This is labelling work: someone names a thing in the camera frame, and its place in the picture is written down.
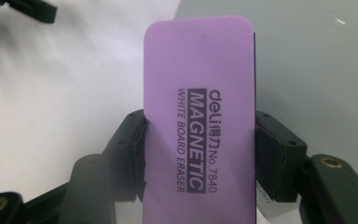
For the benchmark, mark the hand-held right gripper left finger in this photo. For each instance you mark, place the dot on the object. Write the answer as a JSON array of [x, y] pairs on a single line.
[[126, 155]]

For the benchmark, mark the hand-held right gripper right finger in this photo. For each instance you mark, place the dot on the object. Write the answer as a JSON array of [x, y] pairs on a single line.
[[276, 155]]

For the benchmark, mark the white glass whiteboard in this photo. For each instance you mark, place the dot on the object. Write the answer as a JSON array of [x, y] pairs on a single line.
[[317, 77]]

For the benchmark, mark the purple whiteboard eraser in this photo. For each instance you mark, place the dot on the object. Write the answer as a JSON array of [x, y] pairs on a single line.
[[199, 62]]

